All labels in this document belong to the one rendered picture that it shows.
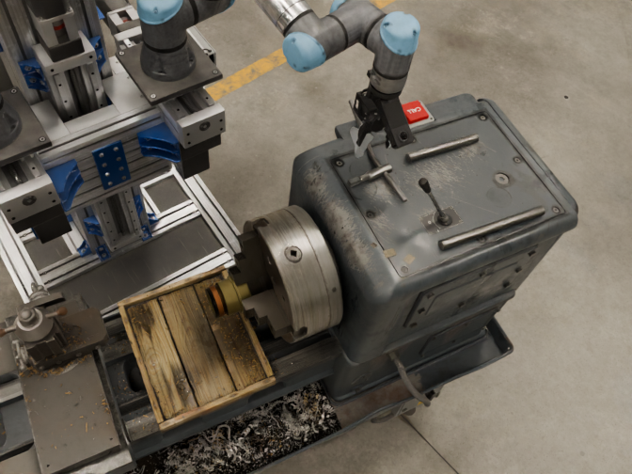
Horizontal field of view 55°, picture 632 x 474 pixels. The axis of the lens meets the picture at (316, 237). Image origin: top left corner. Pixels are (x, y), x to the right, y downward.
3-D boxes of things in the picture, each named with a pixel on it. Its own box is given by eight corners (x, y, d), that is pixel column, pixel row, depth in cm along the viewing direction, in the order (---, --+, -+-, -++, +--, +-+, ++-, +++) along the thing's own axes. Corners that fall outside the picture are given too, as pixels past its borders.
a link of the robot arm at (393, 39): (399, 1, 117) (432, 24, 115) (387, 46, 127) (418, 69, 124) (371, 17, 114) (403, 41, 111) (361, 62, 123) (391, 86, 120)
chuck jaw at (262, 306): (284, 282, 144) (306, 323, 138) (283, 292, 148) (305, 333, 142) (241, 298, 140) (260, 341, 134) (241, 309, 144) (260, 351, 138)
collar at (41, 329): (48, 303, 134) (44, 297, 131) (56, 334, 130) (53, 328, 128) (10, 316, 131) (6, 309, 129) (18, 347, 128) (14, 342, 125)
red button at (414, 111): (416, 104, 160) (418, 99, 158) (428, 120, 157) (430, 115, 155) (396, 110, 158) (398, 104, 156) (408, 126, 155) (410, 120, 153)
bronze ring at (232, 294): (239, 264, 143) (202, 277, 140) (255, 296, 139) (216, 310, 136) (240, 283, 151) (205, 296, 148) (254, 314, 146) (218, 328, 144)
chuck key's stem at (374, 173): (351, 190, 142) (391, 173, 145) (352, 183, 140) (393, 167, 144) (345, 182, 143) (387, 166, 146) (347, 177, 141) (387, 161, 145)
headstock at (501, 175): (445, 170, 199) (484, 82, 166) (530, 290, 177) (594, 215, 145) (278, 228, 181) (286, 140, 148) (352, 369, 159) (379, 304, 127)
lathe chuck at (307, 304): (269, 237, 168) (284, 186, 139) (315, 342, 159) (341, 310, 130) (239, 248, 165) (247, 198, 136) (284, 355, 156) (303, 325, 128)
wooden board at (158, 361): (225, 271, 171) (224, 263, 168) (276, 385, 155) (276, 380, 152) (118, 308, 162) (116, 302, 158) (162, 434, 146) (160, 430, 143)
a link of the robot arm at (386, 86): (416, 74, 123) (381, 85, 121) (410, 91, 127) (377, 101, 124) (398, 51, 126) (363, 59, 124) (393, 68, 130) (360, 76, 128)
